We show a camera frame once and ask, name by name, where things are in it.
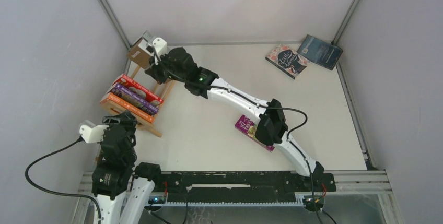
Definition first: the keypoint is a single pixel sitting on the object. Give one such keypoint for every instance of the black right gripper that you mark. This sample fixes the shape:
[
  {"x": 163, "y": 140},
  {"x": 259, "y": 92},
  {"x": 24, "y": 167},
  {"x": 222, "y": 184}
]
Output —
[{"x": 155, "y": 70}]

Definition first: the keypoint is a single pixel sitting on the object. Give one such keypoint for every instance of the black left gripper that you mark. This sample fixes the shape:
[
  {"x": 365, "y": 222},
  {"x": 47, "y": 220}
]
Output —
[{"x": 129, "y": 120}]

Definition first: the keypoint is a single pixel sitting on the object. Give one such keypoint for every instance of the brown white Decorate book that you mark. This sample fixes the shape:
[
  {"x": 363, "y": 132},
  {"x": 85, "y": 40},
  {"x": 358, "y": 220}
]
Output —
[{"x": 139, "y": 54}]

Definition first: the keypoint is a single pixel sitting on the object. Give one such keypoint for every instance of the grey ianra book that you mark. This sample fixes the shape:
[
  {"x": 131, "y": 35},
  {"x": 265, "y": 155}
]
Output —
[{"x": 148, "y": 37}]

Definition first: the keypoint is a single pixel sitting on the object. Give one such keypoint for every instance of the orange Treehouse book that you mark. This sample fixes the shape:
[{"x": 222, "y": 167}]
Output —
[{"x": 118, "y": 105}]

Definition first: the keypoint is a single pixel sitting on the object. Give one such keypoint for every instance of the red Treehouse book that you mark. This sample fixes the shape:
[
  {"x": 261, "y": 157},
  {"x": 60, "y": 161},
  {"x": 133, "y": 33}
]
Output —
[{"x": 140, "y": 90}]

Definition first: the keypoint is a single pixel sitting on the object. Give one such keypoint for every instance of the purple Treehouse book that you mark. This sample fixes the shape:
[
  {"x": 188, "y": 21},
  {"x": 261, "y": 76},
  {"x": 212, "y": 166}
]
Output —
[{"x": 248, "y": 128}]

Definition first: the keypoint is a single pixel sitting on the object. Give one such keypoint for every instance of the purple white cartoon book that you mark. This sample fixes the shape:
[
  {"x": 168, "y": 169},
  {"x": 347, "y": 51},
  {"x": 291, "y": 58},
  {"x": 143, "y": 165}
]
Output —
[{"x": 133, "y": 99}]

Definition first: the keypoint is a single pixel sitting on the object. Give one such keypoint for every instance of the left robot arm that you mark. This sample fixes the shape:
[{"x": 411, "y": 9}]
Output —
[{"x": 120, "y": 188}]

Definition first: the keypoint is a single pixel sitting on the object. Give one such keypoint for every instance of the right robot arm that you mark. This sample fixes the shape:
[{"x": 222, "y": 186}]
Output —
[{"x": 271, "y": 128}]

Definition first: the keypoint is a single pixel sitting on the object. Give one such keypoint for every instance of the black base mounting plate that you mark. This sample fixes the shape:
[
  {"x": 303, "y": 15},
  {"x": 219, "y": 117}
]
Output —
[{"x": 234, "y": 187}]

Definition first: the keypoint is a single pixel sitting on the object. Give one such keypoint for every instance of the dark floral book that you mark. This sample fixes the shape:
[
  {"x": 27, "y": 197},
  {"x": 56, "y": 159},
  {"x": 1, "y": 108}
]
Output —
[{"x": 287, "y": 60}]

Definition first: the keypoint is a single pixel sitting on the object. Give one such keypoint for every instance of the dark blue book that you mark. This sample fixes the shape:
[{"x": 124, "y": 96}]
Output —
[{"x": 320, "y": 52}]

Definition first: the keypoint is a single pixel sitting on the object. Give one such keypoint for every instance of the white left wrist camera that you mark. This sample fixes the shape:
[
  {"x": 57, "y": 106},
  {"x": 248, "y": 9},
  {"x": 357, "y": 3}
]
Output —
[{"x": 92, "y": 133}]

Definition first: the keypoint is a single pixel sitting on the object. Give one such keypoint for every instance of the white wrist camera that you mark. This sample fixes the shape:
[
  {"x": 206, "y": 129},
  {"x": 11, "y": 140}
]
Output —
[
  {"x": 156, "y": 47},
  {"x": 92, "y": 133}
]

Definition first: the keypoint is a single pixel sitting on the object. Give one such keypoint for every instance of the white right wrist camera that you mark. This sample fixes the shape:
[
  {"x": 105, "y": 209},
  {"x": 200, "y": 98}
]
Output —
[{"x": 156, "y": 47}]

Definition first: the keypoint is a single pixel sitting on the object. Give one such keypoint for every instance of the aluminium frame rail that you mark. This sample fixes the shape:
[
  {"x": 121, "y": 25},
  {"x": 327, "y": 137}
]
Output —
[{"x": 347, "y": 183}]

